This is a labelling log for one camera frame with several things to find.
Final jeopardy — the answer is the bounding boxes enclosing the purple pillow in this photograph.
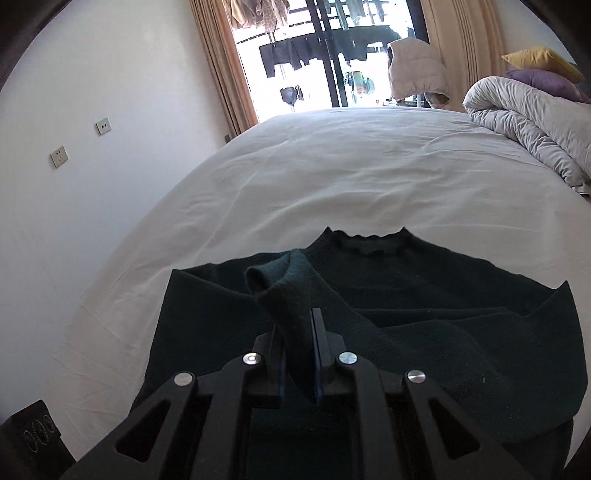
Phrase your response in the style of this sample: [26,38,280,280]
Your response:
[503,69,591,104]

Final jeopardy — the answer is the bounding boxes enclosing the beige puffer vest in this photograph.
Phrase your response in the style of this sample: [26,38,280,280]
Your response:
[387,38,451,110]

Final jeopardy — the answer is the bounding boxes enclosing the beige curtain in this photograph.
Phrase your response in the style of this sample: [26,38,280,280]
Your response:
[420,0,509,114]

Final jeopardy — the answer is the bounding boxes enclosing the dark green knit sweater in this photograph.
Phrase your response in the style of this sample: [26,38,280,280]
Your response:
[131,226,583,480]

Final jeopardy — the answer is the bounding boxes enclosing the black balcony door frame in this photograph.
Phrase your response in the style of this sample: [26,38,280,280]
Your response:
[302,0,356,109]

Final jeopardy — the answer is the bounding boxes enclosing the bed with white sheet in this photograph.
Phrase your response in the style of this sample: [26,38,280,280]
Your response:
[51,107,591,462]

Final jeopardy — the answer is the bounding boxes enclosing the yellow pillow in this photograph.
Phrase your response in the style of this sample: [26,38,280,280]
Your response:
[501,46,586,84]

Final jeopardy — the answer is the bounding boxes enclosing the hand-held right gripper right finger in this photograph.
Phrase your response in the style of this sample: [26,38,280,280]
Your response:
[311,307,532,480]

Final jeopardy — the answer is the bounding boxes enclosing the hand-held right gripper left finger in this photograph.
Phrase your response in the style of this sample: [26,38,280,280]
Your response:
[60,330,289,480]

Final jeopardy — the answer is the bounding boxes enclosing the dark hanging garment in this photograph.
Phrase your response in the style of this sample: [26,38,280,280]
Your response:
[332,25,402,62]

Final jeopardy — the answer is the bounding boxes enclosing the brown hanging clothes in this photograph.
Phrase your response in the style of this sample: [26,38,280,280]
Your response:
[225,0,291,32]

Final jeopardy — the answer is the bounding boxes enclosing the orange-brown curtain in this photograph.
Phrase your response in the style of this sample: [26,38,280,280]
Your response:
[189,0,259,138]

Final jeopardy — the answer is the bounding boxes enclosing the black hanging trousers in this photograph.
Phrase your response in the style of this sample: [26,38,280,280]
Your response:
[259,38,325,78]

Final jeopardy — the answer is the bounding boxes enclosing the light grey folded duvet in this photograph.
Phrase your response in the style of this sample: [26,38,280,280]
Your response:
[462,76,591,199]

